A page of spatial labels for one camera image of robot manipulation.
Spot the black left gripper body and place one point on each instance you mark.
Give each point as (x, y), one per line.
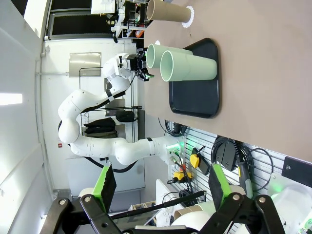
(135, 63)

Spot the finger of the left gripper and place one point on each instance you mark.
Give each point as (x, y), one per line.
(147, 76)
(142, 54)

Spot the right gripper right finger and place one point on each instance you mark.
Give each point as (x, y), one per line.
(219, 185)

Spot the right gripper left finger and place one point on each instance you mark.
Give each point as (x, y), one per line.
(102, 195)

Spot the green tall cup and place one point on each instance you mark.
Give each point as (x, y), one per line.
(192, 69)
(153, 57)

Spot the brown tall cup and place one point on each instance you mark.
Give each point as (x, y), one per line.
(168, 11)

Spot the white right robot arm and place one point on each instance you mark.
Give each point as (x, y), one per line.
(190, 221)

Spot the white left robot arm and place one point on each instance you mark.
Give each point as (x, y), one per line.
(102, 148)

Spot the black power adapter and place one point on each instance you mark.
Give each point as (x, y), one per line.
(205, 167)

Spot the black mounting block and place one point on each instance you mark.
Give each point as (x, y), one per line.
(226, 156)

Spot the brown cardboard tube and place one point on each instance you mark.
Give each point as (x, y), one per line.
(186, 210)

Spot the black bag on rack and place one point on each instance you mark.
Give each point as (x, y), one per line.
(124, 116)

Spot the black plastic tray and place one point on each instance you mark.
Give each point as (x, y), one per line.
(197, 98)

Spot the black tripod rod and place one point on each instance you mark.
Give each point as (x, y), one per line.
(158, 204)

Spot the dark folded jackets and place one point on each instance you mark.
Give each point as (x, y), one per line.
(100, 128)

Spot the yellow red switch box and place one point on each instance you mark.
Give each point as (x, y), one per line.
(181, 176)

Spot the metal wall panel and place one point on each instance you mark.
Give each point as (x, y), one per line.
(84, 62)

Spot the grey slatted wall panel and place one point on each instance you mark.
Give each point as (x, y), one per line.
(196, 139)

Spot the black table bracket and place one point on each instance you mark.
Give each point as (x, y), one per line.
(297, 169)

